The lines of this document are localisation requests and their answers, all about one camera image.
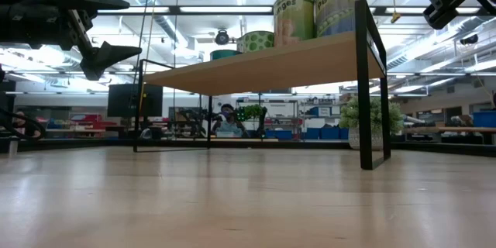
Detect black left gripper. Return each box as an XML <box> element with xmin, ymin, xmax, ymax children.
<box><xmin>0</xmin><ymin>0</ymin><xmax>143</xmax><ymax>81</ymax></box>

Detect peas labelled can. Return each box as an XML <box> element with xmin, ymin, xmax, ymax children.
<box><xmin>313</xmin><ymin>0</ymin><xmax>363</xmax><ymax>39</ymax></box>

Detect short teal can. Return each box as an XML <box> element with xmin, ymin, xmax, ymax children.
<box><xmin>209</xmin><ymin>48</ymin><xmax>243</xmax><ymax>62</ymax></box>

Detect green dotted can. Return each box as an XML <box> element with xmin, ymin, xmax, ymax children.
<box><xmin>236</xmin><ymin>29</ymin><xmax>275</xmax><ymax>54</ymax></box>

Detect green oranges labelled can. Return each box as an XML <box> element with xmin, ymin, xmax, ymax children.
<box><xmin>273</xmin><ymin>0</ymin><xmax>315</xmax><ymax>48</ymax></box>

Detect black computer monitor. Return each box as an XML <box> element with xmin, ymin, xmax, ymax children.
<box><xmin>107</xmin><ymin>83</ymin><xmax>164</xmax><ymax>118</ymax></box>

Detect red storage bins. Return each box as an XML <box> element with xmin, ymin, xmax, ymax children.
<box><xmin>68</xmin><ymin>113</ymin><xmax>102</xmax><ymax>124</ymax></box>

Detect person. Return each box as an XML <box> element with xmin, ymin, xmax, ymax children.
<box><xmin>211</xmin><ymin>103</ymin><xmax>247</xmax><ymax>139</ymax></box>
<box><xmin>11</xmin><ymin>110</ymin><xmax>42</xmax><ymax>139</ymax></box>

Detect blue storage bin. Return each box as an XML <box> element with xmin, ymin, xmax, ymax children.
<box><xmin>471</xmin><ymin>110</ymin><xmax>496</xmax><ymax>129</ymax></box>
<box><xmin>265</xmin><ymin>129</ymin><xmax>294</xmax><ymax>141</ymax></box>
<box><xmin>304</xmin><ymin>126</ymin><xmax>350</xmax><ymax>141</ymax></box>

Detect pale potted plant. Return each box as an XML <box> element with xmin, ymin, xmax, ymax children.
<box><xmin>339</xmin><ymin>96</ymin><xmax>405</xmax><ymax>151</ymax></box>

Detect wooden workbench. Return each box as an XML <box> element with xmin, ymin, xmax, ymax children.
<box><xmin>402</xmin><ymin>125</ymin><xmax>496</xmax><ymax>135</ymax></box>

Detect small green plant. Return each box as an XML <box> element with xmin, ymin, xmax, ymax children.
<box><xmin>236</xmin><ymin>104</ymin><xmax>268</xmax><ymax>139</ymax></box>

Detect thin hanging cable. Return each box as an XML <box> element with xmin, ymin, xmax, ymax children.
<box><xmin>133</xmin><ymin>0</ymin><xmax>160</xmax><ymax>86</ymax></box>

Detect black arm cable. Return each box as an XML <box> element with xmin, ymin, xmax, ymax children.
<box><xmin>0</xmin><ymin>106</ymin><xmax>47</xmax><ymax>140</ymax></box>

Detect round black overhead camera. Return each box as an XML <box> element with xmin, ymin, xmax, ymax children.
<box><xmin>214</xmin><ymin>29</ymin><xmax>230</xmax><ymax>47</ymax></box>

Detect wooden shelf with black frame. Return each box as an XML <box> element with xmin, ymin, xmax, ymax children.
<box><xmin>133</xmin><ymin>0</ymin><xmax>392</xmax><ymax>171</ymax></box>

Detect black table edge frame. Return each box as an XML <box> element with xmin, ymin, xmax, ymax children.
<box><xmin>0</xmin><ymin>138</ymin><xmax>496</xmax><ymax>157</ymax></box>

